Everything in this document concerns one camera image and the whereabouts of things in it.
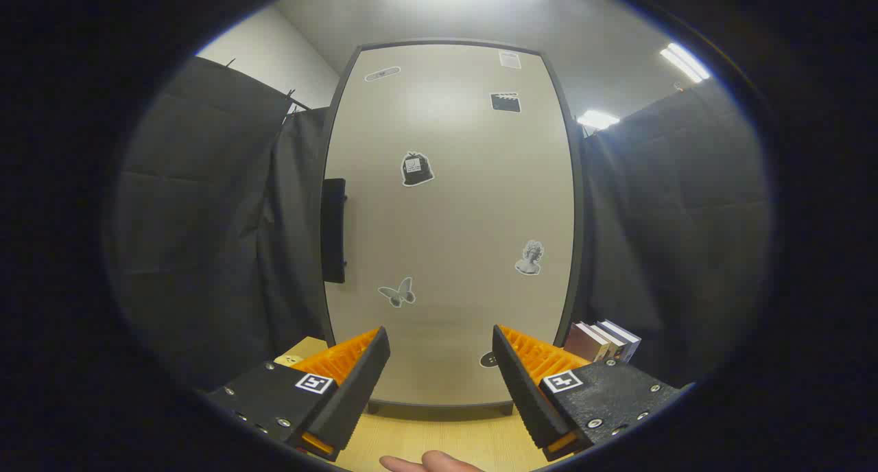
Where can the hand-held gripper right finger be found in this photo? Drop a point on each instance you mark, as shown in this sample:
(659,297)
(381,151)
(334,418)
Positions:
(525,390)

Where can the dark grey cabinet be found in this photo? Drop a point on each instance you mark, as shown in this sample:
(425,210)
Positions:
(579,239)

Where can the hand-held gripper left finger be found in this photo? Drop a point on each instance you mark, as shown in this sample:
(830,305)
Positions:
(357,390)

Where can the long ceiling light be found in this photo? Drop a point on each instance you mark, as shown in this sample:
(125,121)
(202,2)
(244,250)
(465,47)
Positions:
(686,62)
(598,119)

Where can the brown cover book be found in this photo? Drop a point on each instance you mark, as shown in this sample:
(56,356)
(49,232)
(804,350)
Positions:
(612,350)

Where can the black backdrop cloth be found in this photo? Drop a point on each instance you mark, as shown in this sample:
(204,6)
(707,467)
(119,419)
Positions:
(199,218)

